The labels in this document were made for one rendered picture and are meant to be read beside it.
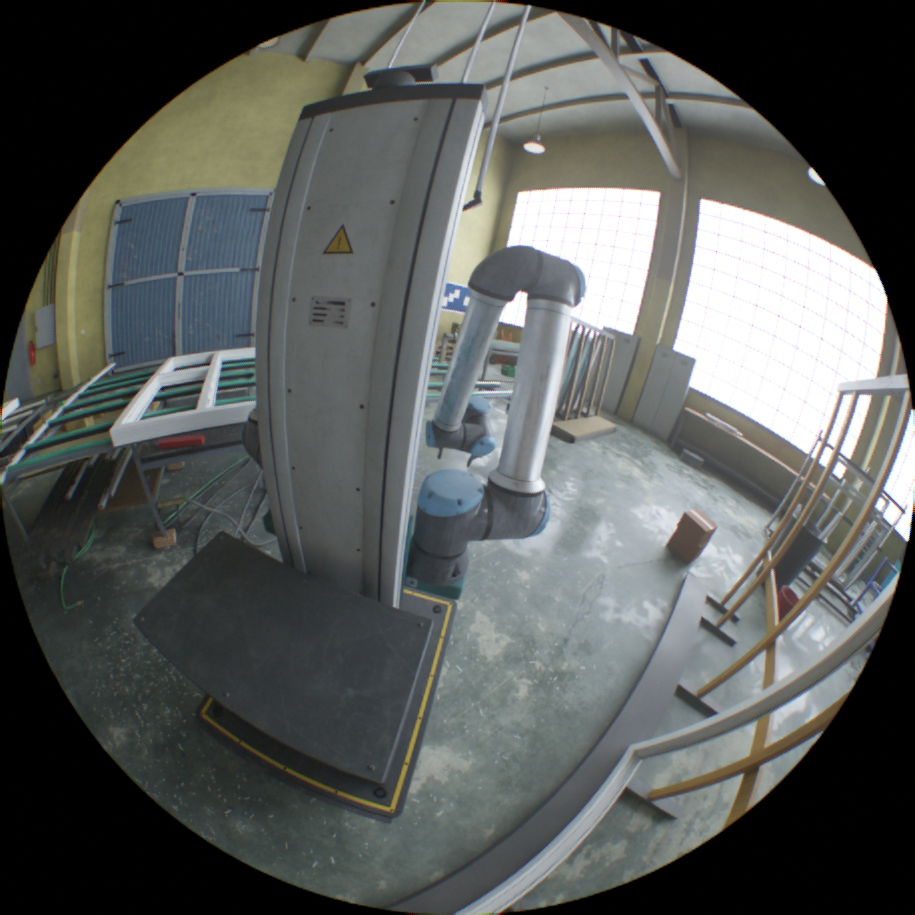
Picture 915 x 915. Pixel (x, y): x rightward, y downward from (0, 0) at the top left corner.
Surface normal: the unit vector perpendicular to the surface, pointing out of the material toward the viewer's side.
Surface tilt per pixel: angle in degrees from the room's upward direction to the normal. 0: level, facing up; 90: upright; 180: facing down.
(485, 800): 0
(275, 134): 90
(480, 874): 0
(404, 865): 0
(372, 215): 90
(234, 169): 90
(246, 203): 90
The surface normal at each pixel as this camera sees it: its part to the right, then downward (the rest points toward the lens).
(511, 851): 0.18, -0.87
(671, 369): -0.76, 0.17
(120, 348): 0.62, 0.47
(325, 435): -0.18, 0.43
